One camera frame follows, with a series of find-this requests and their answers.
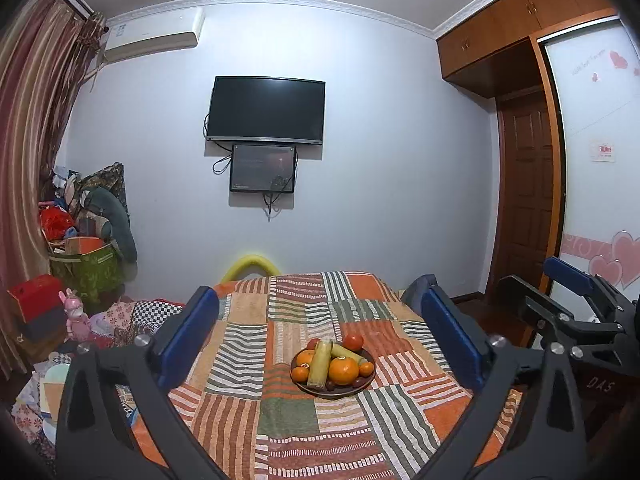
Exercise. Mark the black white checkered cloth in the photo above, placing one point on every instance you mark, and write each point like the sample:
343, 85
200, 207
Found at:
157, 312

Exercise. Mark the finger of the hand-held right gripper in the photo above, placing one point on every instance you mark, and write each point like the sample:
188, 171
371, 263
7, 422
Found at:
567, 275
545, 320

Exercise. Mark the small black wall monitor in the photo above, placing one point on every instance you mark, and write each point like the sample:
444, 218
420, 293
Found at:
262, 167

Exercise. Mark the floral bed sheet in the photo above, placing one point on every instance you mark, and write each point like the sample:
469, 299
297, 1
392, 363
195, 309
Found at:
117, 327

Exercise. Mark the purple round plate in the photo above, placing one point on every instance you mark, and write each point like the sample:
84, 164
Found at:
345, 393

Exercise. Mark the wooden overhead cabinet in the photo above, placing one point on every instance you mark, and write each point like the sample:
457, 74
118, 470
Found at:
500, 35

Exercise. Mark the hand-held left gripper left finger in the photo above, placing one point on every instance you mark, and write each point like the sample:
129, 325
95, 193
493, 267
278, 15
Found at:
187, 340

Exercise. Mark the grey plush toy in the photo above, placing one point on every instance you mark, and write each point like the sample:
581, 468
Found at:
112, 220

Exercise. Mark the red plastic bag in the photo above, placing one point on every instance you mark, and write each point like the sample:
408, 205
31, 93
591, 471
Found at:
55, 222

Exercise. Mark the large orange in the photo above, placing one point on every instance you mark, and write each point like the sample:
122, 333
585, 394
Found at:
343, 371

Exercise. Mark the pink bunny plush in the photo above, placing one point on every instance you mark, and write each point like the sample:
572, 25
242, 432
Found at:
75, 315

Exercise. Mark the white wardrobe door pink hearts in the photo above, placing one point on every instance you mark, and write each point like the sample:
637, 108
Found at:
595, 200

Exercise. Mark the brown wooden door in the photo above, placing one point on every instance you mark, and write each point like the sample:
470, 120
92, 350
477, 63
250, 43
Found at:
527, 200

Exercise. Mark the pile of clothes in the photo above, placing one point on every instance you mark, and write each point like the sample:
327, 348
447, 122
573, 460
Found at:
40, 400

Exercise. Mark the dark patterned cushion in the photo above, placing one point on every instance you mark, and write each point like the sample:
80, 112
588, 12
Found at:
107, 177

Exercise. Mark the white air conditioner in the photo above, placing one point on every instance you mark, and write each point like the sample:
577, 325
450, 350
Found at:
150, 35

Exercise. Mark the striped red curtain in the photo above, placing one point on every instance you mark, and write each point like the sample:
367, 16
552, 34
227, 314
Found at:
35, 135

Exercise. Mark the dark box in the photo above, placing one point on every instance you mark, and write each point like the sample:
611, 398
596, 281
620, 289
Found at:
45, 327

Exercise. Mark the red white sticker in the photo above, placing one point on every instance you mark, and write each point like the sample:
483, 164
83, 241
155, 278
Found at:
606, 151

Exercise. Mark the black wall television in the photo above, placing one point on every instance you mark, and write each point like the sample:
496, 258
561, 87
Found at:
267, 107

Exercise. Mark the small tangerine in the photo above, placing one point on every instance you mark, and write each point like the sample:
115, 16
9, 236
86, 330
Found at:
299, 374
366, 369

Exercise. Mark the green storage box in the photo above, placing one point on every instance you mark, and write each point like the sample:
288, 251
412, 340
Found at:
90, 275

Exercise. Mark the yellow sugarcane piece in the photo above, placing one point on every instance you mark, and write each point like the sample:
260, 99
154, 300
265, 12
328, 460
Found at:
347, 352
320, 365

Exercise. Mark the orange with white label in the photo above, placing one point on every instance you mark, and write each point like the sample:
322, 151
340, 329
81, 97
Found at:
305, 358

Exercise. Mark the orange cardboard box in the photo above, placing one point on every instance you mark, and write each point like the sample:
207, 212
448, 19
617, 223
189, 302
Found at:
85, 245

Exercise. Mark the red box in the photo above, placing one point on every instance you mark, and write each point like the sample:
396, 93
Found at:
37, 295

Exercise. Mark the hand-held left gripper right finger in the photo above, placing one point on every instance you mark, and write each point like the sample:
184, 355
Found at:
450, 340

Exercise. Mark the yellow foam tube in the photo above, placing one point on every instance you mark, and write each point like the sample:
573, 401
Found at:
250, 261

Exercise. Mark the patchwork striped blanket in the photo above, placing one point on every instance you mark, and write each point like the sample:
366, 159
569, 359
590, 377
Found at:
240, 360

